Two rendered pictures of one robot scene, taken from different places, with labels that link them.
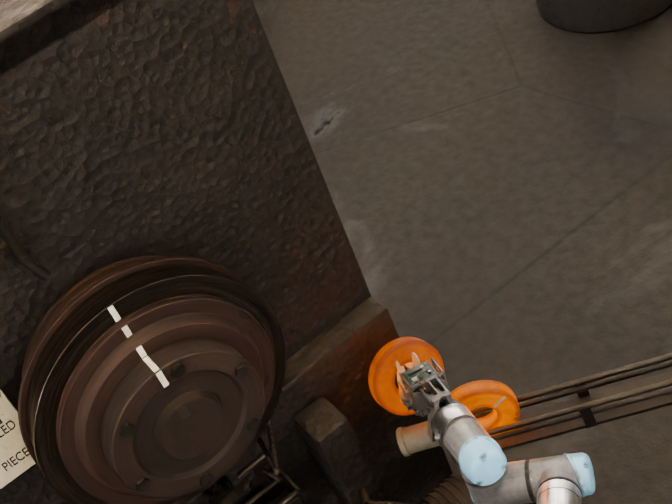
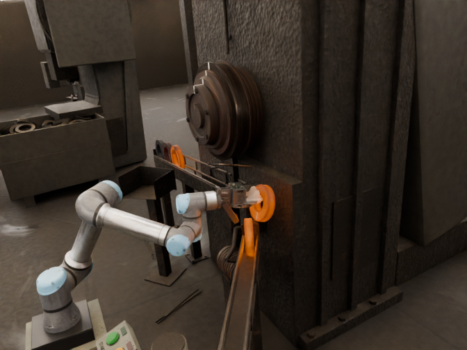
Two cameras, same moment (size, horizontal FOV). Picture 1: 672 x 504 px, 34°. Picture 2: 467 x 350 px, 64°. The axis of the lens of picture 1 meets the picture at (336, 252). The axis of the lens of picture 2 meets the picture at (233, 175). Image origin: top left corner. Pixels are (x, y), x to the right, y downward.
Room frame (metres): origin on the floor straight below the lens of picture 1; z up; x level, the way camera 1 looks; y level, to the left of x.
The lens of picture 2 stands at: (1.25, -1.43, 1.48)
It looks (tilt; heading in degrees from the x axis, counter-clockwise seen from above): 21 degrees down; 84
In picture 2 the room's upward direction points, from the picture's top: 5 degrees counter-clockwise
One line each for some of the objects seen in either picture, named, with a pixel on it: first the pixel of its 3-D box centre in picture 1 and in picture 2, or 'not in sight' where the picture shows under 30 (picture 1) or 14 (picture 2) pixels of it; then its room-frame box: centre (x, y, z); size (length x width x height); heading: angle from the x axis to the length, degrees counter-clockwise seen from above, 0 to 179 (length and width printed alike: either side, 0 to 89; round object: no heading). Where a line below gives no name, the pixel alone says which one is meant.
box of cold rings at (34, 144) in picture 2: not in sight; (53, 152); (-0.21, 2.70, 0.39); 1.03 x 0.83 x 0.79; 25
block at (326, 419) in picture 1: (336, 452); (252, 209); (1.51, 0.16, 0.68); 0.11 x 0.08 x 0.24; 21
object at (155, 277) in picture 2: not in sight; (155, 226); (0.97, 0.73, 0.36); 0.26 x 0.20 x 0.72; 146
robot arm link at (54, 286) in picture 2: not in sight; (54, 287); (0.62, -0.01, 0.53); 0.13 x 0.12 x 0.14; 69
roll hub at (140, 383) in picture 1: (186, 420); (201, 114); (1.32, 0.34, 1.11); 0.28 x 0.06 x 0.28; 111
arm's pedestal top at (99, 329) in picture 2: not in sight; (67, 335); (0.62, -0.03, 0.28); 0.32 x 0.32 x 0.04; 19
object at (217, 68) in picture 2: (160, 390); (219, 112); (1.41, 0.37, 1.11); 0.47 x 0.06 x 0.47; 111
